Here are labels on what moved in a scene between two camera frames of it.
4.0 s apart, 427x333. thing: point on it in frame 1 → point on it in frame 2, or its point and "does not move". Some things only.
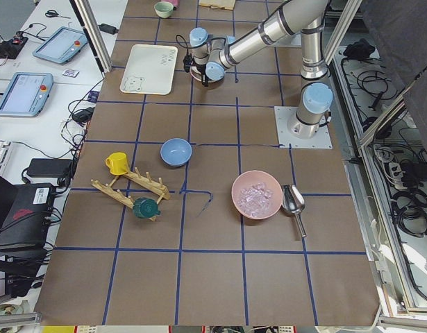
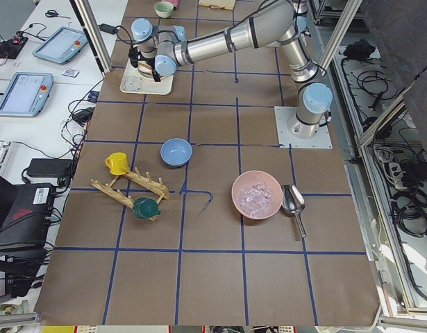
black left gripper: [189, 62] → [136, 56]
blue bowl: [176, 152] does not move
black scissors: [51, 13] does not move
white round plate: [196, 74] → [146, 74]
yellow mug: [117, 163] does not move
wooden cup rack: [157, 188] does not move
